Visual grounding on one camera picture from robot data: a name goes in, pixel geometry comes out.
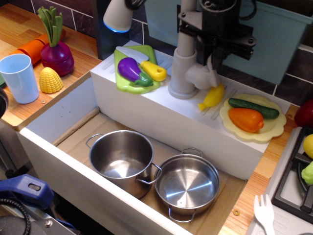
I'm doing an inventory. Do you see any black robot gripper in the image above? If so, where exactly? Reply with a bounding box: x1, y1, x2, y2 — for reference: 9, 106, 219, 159
178, 0, 257, 71

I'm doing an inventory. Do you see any grey toy faucet with lever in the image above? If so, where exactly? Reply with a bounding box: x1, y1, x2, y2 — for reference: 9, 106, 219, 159
168, 0, 221, 99

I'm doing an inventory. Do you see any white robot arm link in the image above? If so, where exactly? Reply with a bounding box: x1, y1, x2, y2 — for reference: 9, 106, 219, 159
103, 0, 133, 33

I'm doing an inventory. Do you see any yellow toy banana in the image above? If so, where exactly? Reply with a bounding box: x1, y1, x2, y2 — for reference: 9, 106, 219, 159
198, 82, 224, 110

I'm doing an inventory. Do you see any green plastic cutting board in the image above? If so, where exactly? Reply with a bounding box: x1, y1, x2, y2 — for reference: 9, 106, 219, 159
114, 45, 167, 94

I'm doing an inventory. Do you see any teal plastic bin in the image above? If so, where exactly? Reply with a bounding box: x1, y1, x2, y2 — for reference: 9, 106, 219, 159
144, 0, 313, 85

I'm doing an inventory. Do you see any purple toy eggplant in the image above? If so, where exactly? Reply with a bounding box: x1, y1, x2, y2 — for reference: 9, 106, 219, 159
117, 57, 154, 87

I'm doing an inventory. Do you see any green toy cucumber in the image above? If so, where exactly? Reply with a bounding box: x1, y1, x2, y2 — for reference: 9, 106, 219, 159
228, 98, 280, 119

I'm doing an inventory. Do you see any pale yellow scalloped plate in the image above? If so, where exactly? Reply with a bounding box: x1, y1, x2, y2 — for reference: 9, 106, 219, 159
220, 94, 287, 143

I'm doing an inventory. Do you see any white toy sink unit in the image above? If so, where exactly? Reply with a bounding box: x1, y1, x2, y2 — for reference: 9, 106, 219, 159
18, 56, 294, 235

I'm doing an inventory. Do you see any yellow toy lemon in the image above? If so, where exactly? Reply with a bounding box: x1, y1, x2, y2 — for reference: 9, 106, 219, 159
303, 134, 313, 158

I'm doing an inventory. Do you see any shallow stainless steel pan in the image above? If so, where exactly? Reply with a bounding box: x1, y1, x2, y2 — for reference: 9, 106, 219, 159
154, 148, 221, 223

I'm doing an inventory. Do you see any black toy stove grate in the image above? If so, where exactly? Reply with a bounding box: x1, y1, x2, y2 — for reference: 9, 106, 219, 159
272, 126, 313, 223

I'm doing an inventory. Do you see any tall stainless steel pot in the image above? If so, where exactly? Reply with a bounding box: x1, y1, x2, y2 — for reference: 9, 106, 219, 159
86, 130, 162, 199

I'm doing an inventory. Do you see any red toy beet with leaves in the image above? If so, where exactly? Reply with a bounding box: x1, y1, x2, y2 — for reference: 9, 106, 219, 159
38, 6, 74, 77

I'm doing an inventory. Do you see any light green toy vegetable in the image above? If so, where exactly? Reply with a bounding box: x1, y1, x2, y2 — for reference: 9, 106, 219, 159
301, 162, 313, 185

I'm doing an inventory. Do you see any yellow toy corn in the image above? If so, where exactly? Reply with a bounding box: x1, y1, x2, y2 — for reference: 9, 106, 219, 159
39, 67, 64, 94

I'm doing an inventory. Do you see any white plastic fork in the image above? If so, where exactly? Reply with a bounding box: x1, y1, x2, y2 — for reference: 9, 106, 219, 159
254, 194, 275, 235

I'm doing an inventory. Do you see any orange wooden toy carrot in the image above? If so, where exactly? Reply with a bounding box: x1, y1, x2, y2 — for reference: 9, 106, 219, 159
11, 29, 71, 67

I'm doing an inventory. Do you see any light blue plastic cup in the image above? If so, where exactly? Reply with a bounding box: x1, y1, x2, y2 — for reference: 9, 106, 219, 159
0, 54, 39, 104

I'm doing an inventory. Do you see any toy knife yellow handle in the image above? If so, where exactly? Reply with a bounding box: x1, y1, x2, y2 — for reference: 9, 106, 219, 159
115, 46, 167, 82

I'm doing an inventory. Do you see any blue clamp handle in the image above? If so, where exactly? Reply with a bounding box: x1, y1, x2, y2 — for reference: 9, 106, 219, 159
0, 174, 54, 210

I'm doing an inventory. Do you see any black braided cable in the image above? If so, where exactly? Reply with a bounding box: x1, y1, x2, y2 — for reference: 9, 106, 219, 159
0, 197, 33, 235

